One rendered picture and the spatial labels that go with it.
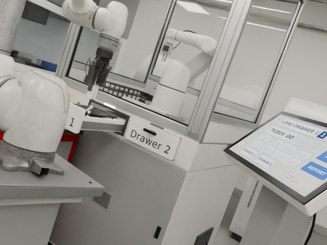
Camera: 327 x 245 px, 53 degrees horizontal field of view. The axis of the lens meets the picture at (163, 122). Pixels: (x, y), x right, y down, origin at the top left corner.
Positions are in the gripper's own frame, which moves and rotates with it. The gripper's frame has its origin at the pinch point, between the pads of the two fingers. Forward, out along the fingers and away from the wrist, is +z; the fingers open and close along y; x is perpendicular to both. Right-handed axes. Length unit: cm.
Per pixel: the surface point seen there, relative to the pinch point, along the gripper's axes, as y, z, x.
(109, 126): 11.8, 14.0, -6.6
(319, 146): 2, -12, -96
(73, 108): -10.9, 8.3, -2.3
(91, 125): -1.1, 14.0, -6.6
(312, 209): -16, 4, -101
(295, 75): 344, -80, -17
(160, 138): 21.1, 10.7, -30.1
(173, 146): 21.1, 11.4, -38.3
